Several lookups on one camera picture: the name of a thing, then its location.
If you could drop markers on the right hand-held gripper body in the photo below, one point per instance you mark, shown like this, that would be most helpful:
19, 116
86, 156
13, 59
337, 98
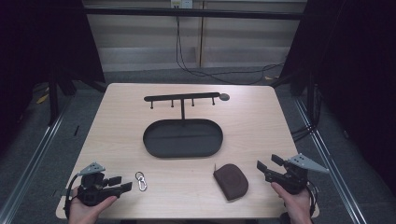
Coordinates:
294, 182

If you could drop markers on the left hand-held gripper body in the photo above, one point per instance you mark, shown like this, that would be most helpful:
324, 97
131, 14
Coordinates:
93, 193

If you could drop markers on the silver carabiner keyring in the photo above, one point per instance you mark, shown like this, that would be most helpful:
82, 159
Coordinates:
142, 185

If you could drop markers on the brown leather pouch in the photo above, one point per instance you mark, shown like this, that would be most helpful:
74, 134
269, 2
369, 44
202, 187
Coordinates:
231, 182

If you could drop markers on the black hook rack with tray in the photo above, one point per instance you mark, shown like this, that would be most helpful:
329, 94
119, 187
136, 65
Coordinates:
183, 138

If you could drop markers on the person's left hand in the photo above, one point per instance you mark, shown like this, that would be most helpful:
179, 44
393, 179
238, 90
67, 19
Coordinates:
84, 214

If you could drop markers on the person's right hand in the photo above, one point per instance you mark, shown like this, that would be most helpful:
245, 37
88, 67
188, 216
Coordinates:
297, 207

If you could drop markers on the black metal stand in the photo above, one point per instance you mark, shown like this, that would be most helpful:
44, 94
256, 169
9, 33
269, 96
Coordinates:
53, 102
310, 99

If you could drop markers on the yellow tape strip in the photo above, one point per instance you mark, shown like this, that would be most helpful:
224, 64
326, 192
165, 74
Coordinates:
42, 99

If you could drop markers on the dark curtain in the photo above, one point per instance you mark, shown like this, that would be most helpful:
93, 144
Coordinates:
37, 37
358, 62

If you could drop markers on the metal floor rail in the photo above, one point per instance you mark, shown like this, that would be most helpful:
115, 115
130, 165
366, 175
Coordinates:
342, 193
34, 155

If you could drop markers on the black horizontal frame bar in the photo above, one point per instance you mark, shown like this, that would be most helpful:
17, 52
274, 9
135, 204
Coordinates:
186, 13

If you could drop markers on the white wall socket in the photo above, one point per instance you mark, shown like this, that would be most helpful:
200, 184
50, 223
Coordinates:
181, 3

